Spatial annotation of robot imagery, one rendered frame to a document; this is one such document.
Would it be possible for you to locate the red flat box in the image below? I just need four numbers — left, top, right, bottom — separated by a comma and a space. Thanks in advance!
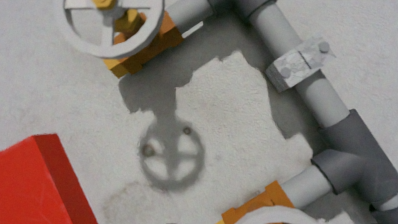
0, 134, 98, 224

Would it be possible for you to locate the grey pipe assembly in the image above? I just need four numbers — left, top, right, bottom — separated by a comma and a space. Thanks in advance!
52, 0, 398, 224

